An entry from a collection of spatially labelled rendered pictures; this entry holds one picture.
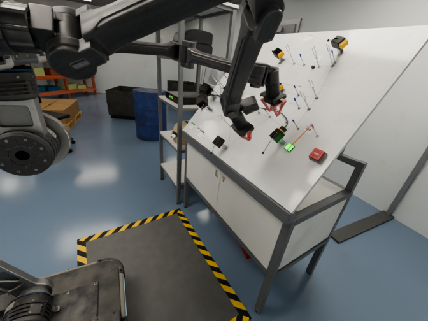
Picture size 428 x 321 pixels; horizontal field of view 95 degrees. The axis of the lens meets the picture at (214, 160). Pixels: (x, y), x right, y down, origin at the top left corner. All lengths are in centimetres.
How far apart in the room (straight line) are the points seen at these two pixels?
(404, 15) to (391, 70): 198
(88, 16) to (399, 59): 119
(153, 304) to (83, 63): 144
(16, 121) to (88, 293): 97
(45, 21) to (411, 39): 132
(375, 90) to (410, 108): 181
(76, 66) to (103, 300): 119
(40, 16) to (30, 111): 35
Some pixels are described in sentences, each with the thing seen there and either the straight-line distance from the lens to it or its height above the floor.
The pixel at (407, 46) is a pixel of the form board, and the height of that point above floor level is 157.
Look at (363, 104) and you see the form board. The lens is 113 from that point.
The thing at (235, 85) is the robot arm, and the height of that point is 137.
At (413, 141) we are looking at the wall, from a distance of 296.
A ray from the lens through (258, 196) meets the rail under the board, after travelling 106.
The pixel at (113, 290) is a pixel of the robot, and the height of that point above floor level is 24.
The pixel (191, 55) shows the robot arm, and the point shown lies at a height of 145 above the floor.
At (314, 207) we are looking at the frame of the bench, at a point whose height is 80.
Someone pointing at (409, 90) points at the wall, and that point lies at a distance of 299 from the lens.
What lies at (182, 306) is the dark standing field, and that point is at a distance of 160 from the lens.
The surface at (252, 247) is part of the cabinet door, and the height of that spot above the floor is 44.
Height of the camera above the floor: 143
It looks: 27 degrees down
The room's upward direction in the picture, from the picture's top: 6 degrees clockwise
